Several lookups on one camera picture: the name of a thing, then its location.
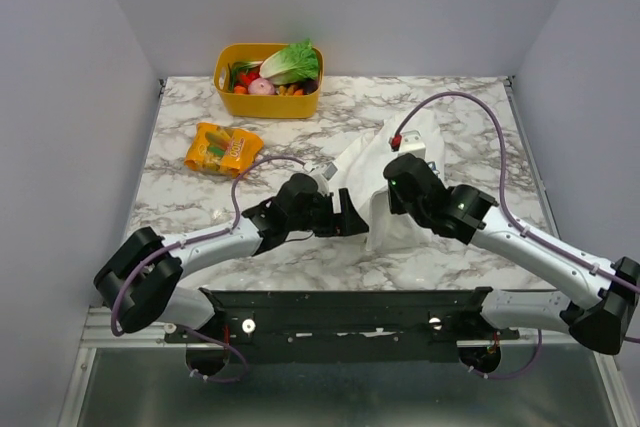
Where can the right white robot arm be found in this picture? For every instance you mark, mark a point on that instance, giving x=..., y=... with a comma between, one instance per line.
x=593, y=299

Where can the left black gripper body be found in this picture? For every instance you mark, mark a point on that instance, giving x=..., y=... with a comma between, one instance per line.
x=321, y=219

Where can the green toy cabbage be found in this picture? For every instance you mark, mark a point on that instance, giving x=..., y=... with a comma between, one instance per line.
x=292, y=64

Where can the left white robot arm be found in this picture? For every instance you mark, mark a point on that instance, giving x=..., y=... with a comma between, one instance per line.
x=139, y=283

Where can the pink toy onion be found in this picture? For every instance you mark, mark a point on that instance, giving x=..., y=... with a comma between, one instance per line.
x=261, y=87

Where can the yellow plastic basket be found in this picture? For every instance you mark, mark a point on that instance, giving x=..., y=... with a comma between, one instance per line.
x=272, y=106

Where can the white t-shirt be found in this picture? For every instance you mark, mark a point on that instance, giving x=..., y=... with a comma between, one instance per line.
x=360, y=170

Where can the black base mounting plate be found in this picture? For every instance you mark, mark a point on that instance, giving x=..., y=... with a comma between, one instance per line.
x=342, y=326

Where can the red toy pepper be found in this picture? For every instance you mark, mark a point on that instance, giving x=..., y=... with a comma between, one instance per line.
x=246, y=78

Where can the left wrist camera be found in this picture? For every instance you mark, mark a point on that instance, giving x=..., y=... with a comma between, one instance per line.
x=321, y=174

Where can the orange snack bag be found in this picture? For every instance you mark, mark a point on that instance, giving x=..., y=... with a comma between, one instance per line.
x=222, y=150

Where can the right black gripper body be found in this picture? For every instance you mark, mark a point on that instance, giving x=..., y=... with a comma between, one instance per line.
x=396, y=202

